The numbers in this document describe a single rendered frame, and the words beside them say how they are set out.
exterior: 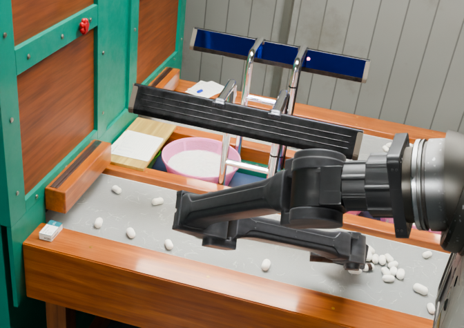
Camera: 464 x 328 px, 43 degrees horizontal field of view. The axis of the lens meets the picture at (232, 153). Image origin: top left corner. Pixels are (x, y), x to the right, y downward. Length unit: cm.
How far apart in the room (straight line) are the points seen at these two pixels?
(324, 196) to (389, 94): 259
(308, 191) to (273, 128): 72
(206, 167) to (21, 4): 88
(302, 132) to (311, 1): 187
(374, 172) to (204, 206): 38
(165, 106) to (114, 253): 40
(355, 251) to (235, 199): 49
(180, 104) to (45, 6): 41
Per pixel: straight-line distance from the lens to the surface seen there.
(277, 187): 89
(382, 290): 163
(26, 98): 149
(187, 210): 111
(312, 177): 83
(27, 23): 144
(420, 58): 330
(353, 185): 79
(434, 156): 76
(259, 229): 123
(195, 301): 150
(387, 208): 79
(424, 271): 174
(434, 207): 76
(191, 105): 157
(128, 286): 154
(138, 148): 198
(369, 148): 230
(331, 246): 135
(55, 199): 164
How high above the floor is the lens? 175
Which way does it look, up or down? 29 degrees down
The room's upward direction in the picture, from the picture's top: 7 degrees clockwise
